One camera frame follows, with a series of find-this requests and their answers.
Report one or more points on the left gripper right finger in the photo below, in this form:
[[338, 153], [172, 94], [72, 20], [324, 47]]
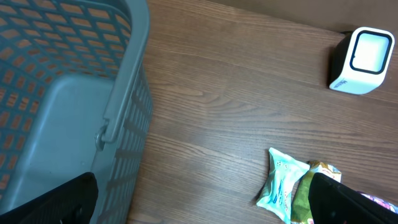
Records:
[[333, 202]]

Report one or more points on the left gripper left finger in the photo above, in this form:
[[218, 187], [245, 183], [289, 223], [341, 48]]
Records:
[[69, 203]]

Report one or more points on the green yellow snack packet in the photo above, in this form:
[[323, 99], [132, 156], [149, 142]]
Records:
[[301, 212]]

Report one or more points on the mint green tissue pack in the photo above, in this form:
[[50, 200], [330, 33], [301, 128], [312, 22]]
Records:
[[284, 172]]

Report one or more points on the purple red liner pack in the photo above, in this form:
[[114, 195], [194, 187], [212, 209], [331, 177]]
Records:
[[381, 202]]

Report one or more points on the white barcode scanner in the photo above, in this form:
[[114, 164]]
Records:
[[360, 61]]

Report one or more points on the grey plastic basket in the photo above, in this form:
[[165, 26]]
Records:
[[74, 99]]

